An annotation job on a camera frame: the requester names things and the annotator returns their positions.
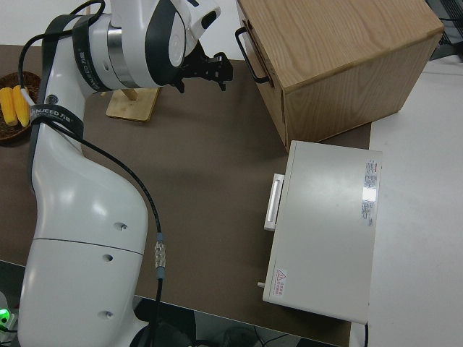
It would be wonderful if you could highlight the cream toaster oven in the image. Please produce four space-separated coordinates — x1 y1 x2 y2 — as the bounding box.
257 140 384 325

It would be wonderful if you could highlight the black cabinet handle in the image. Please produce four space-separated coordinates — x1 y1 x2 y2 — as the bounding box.
234 27 276 86

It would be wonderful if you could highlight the base connector with green light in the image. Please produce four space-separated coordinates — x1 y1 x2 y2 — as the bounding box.
0 288 19 340

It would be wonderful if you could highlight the brown wicker basket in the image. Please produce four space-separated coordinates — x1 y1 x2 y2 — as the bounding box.
0 71 41 142

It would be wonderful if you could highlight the wooden mug tree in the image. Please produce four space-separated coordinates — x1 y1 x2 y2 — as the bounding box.
101 85 162 123

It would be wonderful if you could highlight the yellow corn cob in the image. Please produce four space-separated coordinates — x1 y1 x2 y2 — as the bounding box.
12 85 31 128
0 87 17 126

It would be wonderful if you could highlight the wooden cabinet box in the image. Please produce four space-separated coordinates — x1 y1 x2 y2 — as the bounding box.
234 0 444 145

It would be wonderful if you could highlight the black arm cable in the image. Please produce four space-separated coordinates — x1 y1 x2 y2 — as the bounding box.
18 0 167 347

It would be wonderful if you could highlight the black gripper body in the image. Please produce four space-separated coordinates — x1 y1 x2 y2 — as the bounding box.
180 46 218 80

